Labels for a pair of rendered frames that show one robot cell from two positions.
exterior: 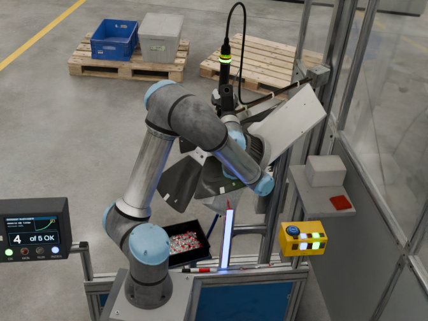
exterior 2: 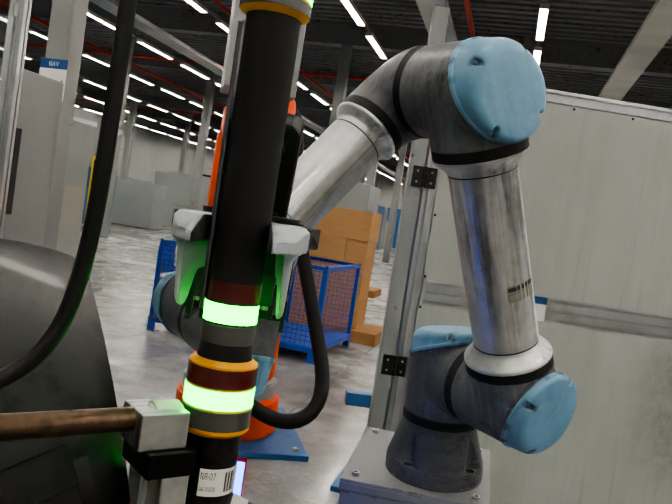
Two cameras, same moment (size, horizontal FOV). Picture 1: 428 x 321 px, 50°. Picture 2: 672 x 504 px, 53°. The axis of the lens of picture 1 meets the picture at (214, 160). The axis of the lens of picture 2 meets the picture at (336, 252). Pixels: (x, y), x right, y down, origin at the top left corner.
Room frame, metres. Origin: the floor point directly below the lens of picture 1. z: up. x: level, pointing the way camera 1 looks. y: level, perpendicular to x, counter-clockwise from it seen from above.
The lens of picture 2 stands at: (1.94, 0.09, 1.48)
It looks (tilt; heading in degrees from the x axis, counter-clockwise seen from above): 3 degrees down; 186
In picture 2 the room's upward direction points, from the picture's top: 9 degrees clockwise
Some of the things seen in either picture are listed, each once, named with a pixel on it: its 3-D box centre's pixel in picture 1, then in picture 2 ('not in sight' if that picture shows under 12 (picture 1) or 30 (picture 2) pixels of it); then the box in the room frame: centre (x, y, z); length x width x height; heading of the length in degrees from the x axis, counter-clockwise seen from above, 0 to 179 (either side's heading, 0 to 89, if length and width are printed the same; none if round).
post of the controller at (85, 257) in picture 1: (86, 262); not in sight; (1.09, 0.45, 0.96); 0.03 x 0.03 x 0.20; 9
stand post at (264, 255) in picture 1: (270, 225); not in sight; (1.72, -0.32, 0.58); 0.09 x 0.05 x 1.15; 9
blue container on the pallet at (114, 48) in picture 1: (115, 39); not in sight; (4.66, 1.16, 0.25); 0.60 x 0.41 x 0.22; 179
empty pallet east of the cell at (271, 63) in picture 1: (268, 65); not in sight; (4.65, -0.53, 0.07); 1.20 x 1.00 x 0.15; 66
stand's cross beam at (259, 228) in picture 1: (248, 228); not in sight; (1.70, -0.21, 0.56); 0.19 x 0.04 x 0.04; 99
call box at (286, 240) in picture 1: (302, 239); not in sight; (1.22, -0.36, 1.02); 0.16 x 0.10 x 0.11; 99
